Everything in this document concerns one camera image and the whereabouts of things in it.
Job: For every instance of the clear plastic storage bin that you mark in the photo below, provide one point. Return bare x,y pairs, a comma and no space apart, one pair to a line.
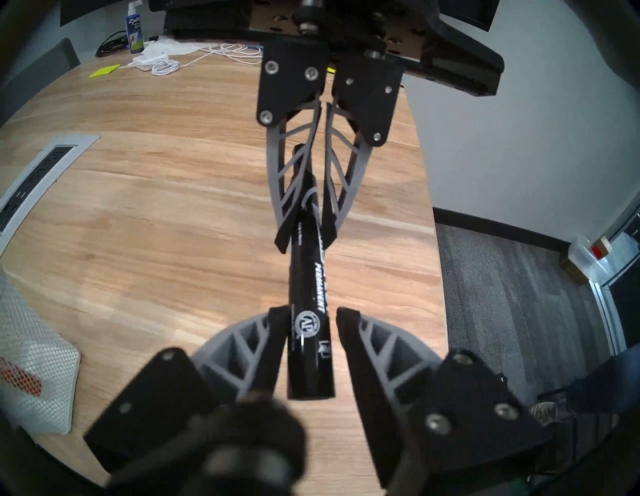
590,260

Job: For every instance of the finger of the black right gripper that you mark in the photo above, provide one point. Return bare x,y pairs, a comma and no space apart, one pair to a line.
290,85
370,100

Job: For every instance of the yellow sticky note pad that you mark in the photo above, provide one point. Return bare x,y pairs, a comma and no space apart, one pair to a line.
105,71

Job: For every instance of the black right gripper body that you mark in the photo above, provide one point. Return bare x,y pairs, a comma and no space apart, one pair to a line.
390,30

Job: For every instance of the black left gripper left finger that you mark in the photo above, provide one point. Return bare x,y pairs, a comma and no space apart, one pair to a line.
170,400

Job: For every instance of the grey mesh-back chair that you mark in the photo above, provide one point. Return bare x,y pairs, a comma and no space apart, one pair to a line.
35,75

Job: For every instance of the grey table power outlet panel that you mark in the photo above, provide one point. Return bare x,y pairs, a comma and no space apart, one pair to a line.
30,185

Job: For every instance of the tan work shoe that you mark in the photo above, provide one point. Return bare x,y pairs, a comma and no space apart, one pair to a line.
547,412

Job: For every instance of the whiteboard cleaner spray bottle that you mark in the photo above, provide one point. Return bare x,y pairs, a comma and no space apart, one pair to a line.
134,35

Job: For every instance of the black permanent marker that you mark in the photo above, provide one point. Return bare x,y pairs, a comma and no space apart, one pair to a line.
310,300

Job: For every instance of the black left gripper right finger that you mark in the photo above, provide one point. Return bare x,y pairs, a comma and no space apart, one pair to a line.
450,415

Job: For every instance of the white crumpled plastic bag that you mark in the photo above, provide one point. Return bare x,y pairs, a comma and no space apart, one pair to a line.
175,46

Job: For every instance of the orange white dry-erase marker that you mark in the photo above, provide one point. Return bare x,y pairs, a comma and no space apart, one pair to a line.
20,377

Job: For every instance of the person legs blue jeans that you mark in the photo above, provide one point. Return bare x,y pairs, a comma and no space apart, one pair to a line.
610,385

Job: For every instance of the white mesh pen holder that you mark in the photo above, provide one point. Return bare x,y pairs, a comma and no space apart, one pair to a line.
45,350

